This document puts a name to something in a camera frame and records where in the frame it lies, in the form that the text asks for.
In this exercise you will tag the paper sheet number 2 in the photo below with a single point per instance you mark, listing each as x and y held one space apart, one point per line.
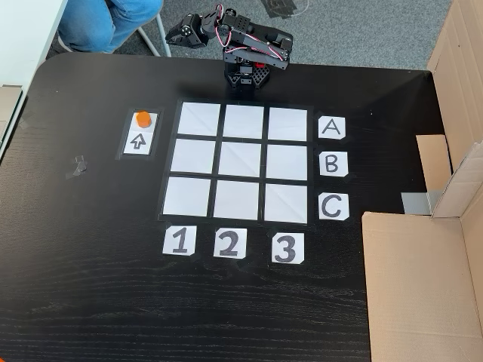
230 243

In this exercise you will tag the paper sheet letter B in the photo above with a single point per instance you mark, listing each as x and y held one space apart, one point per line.
333 164

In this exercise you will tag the white arrow paper sheet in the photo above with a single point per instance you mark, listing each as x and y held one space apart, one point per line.
139 141

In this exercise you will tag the white nine-square paper grid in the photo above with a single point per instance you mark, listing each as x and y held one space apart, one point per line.
237 160

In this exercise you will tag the clear tape scraps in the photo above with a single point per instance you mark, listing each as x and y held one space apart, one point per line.
78 167

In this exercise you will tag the person's legs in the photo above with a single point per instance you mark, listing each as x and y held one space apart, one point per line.
98 22

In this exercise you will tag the white desk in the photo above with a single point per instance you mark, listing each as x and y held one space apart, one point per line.
26 37

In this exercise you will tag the paper sheet letter A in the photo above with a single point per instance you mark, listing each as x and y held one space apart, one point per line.
332 128

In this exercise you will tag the black floor tape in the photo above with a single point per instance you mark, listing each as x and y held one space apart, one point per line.
281 7

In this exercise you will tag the paper sheet letter C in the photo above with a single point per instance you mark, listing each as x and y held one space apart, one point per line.
333 206

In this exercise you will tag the paper sheet number 1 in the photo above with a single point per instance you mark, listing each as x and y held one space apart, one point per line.
179 240

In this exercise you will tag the grey tape strip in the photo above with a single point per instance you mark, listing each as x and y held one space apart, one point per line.
415 203

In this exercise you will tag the round orange token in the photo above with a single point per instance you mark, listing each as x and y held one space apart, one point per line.
143 118

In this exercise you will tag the paper sheet number 3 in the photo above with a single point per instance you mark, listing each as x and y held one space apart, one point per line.
288 248

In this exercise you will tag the brown cardboard wall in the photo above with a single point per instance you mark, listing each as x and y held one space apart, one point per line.
415 283

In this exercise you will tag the white metal chair leg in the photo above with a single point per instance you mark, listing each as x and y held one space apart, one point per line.
160 34

